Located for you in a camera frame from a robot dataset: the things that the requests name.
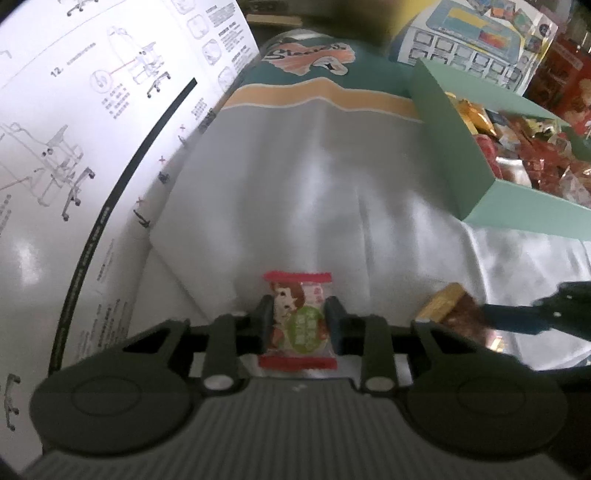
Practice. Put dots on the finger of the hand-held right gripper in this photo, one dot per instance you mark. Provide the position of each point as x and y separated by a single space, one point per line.
508 317

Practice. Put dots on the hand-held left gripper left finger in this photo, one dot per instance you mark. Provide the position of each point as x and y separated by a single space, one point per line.
267 318

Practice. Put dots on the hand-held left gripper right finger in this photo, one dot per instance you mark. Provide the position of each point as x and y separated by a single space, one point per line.
333 323

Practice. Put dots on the cartoon print candy packet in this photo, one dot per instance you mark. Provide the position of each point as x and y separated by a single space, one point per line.
300 327

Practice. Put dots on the brown gold snack packet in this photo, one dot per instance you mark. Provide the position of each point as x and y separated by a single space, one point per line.
455 311

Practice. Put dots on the pile of snack packets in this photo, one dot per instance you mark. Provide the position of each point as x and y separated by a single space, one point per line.
531 157

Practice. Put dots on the green cardboard box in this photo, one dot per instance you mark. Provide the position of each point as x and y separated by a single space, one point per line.
443 138

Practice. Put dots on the printed blanket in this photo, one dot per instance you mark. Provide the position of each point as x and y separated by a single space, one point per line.
300 184

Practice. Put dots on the red cookie tin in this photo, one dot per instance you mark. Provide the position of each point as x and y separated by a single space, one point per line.
572 92

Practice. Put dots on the white instruction sheet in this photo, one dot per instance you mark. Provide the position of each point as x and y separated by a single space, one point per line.
69 138

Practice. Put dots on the yellow white toy box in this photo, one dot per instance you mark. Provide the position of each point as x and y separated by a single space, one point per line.
461 41

